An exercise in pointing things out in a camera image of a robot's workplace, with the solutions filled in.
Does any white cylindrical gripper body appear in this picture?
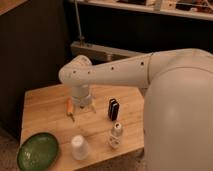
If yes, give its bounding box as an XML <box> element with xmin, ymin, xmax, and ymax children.
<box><xmin>71</xmin><ymin>85</ymin><xmax>92</xmax><ymax>107</ymax></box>

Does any white ceramic cup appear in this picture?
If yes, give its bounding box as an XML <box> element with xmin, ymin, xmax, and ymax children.
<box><xmin>71</xmin><ymin>135</ymin><xmax>89</xmax><ymax>160</ymax></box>

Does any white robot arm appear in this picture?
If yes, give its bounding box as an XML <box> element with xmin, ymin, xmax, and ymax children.
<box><xmin>59</xmin><ymin>49</ymin><xmax>213</xmax><ymax>171</ymax></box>

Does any black eraser block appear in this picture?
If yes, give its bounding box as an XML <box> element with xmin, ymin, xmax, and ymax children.
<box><xmin>108</xmin><ymin>99</ymin><xmax>120</xmax><ymax>121</ymax></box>

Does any wooden table top board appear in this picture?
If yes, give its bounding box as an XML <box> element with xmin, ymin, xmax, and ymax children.
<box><xmin>21</xmin><ymin>85</ymin><xmax>144</xmax><ymax>171</ymax></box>

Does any small white bottle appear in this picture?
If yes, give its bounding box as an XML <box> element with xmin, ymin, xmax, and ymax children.
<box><xmin>108</xmin><ymin>122</ymin><xmax>123</xmax><ymax>149</ymax></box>

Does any grey metal shelf beam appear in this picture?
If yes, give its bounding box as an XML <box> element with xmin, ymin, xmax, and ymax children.
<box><xmin>70</xmin><ymin>41</ymin><xmax>140</xmax><ymax>62</ymax></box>

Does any green round plate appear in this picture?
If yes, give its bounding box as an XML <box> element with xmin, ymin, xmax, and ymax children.
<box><xmin>17</xmin><ymin>132</ymin><xmax>59</xmax><ymax>171</ymax></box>

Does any grey metal pole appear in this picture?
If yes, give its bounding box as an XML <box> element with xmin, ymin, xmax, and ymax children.
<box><xmin>74</xmin><ymin>0</ymin><xmax>84</xmax><ymax>45</ymax></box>

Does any white upper shelf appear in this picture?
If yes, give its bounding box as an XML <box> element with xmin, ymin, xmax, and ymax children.
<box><xmin>68</xmin><ymin>0</ymin><xmax>213</xmax><ymax>22</ymax></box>

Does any orange handled screwdriver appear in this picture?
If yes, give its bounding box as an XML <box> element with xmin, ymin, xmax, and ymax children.
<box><xmin>67</xmin><ymin>98</ymin><xmax>75</xmax><ymax>122</ymax></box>

